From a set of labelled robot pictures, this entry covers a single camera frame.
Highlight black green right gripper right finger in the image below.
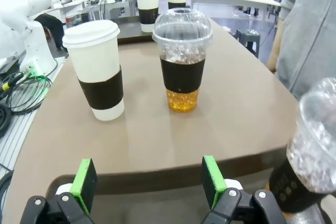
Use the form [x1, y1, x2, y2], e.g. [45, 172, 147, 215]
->
[201, 155, 287, 224]

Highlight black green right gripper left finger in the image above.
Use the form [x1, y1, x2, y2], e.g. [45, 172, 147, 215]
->
[19, 158, 98, 224]

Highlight iced coffee cup dotted sleeve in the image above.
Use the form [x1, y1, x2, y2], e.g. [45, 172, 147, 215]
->
[268, 77, 336, 214]

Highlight person's bare forearm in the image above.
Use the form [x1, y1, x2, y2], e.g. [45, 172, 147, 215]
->
[266, 18, 286, 74]

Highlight dark grey plastic serving tray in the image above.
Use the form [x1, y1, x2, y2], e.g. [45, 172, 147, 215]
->
[46, 148, 336, 224]

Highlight iced coffee cup plain sleeve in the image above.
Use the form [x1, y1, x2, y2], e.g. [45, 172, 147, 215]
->
[152, 8, 214, 113]

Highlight grey slotted aluminium platform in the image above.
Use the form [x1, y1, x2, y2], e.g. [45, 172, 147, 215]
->
[0, 56, 66, 204]

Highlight black plug yellow label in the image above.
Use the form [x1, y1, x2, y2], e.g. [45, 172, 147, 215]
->
[0, 73, 25, 94]

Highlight grey metal stool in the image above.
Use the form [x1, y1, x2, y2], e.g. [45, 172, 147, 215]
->
[234, 28, 261, 59]

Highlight person's grey hoodie torso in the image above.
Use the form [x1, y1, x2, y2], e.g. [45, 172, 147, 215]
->
[274, 0, 336, 102]

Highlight black cable bundle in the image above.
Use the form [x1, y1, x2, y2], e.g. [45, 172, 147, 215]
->
[0, 73, 54, 138]

